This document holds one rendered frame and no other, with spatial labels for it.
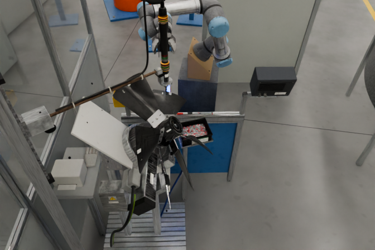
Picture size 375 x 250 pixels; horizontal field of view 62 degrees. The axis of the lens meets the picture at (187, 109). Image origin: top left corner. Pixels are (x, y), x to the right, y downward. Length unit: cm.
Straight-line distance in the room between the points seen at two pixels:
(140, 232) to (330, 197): 168
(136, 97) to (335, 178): 219
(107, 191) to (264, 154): 178
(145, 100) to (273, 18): 222
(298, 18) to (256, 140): 139
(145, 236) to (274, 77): 154
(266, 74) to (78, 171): 129
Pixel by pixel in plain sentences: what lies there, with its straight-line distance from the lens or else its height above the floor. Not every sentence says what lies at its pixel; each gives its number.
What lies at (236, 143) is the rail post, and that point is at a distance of 254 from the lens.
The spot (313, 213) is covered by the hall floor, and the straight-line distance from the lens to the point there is 298.
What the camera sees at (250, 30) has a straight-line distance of 359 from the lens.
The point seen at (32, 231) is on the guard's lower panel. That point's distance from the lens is 191.
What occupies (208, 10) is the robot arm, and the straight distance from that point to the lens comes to 184.
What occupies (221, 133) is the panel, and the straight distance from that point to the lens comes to 244.
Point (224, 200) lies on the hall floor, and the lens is 284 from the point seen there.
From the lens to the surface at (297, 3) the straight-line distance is 358.
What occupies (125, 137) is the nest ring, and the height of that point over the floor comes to 116.
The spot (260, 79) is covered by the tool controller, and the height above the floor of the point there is 123.
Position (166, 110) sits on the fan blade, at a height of 119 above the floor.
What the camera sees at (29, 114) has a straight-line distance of 138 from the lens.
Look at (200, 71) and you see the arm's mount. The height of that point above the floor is 107.
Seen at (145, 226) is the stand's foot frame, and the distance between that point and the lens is 264.
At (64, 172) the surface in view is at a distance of 192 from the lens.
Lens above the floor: 244
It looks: 44 degrees down
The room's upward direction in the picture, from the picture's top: 1 degrees clockwise
